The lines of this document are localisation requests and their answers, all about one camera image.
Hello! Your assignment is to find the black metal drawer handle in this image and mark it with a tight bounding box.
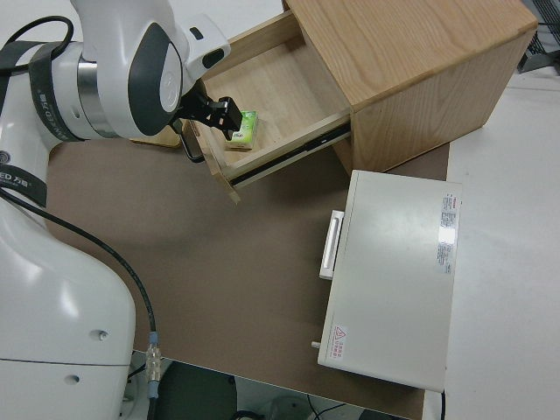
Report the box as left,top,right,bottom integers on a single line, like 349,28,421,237
180,126,207,165

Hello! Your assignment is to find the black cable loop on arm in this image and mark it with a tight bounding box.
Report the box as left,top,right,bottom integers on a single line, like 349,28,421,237
0,16,74,76

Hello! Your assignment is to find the black cable with metal connector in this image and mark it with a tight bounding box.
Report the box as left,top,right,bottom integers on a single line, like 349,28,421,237
0,187,165,420

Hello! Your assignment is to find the green white tissue pack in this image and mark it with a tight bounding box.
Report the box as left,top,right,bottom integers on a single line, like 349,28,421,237
224,109,260,153

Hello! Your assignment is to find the light wooden cabinet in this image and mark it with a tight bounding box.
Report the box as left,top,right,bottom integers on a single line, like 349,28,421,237
282,0,539,176

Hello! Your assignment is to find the dark grey mesh object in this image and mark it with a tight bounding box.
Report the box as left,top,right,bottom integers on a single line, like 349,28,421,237
517,0,560,74

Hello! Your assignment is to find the white toaster oven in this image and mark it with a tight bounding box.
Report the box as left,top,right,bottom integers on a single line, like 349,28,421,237
316,169,464,392

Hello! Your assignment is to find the brown table mat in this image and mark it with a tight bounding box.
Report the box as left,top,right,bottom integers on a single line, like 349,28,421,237
43,138,452,420

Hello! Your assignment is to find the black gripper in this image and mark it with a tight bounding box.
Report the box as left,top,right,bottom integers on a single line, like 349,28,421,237
176,90,244,142

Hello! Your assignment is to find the white oven door handle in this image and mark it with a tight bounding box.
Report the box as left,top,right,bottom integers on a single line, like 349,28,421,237
318,209,347,280

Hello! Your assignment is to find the wooden drawer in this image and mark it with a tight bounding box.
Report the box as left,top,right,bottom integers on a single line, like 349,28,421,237
186,11,353,206

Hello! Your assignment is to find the black metal drawer slide rail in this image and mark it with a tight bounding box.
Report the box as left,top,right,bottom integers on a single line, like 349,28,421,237
231,125,353,185

